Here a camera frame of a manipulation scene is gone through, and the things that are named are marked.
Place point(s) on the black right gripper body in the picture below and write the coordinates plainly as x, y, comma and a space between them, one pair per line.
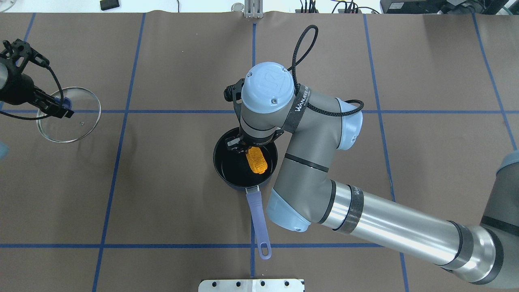
235, 143

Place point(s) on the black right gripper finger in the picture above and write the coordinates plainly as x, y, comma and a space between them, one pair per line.
233, 144

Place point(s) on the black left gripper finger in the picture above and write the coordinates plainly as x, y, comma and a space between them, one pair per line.
45, 101
56, 109

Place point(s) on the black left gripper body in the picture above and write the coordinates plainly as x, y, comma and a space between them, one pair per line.
19, 86

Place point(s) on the yellow corn cob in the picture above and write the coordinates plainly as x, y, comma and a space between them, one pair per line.
256, 160

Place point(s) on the glass lid blue knob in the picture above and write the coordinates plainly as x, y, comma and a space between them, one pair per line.
87, 112

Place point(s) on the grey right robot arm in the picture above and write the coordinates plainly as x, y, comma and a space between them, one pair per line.
269, 103

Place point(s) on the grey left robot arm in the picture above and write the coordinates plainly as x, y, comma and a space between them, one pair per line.
60, 89

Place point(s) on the black device on desk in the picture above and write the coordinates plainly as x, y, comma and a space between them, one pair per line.
106, 5

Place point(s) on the blue saucepan with handle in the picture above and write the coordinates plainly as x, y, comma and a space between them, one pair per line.
234, 169

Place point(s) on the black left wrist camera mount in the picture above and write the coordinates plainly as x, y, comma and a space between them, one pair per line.
16, 55

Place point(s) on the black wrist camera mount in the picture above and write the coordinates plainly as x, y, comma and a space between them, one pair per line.
16, 55
232, 93

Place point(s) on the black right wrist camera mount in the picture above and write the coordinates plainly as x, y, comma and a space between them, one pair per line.
232, 93

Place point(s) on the aluminium frame post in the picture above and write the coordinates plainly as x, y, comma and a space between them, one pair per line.
253, 9

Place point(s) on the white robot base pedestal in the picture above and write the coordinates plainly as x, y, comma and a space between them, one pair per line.
252, 285

